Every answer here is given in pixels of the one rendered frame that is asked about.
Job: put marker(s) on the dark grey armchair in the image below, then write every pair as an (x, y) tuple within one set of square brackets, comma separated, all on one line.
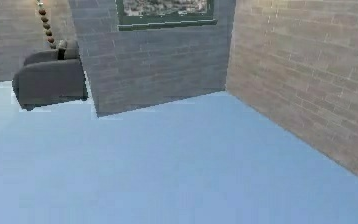
[(50, 80)]

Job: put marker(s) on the green framed wall picture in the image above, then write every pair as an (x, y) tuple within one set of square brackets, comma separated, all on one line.
[(165, 13)]

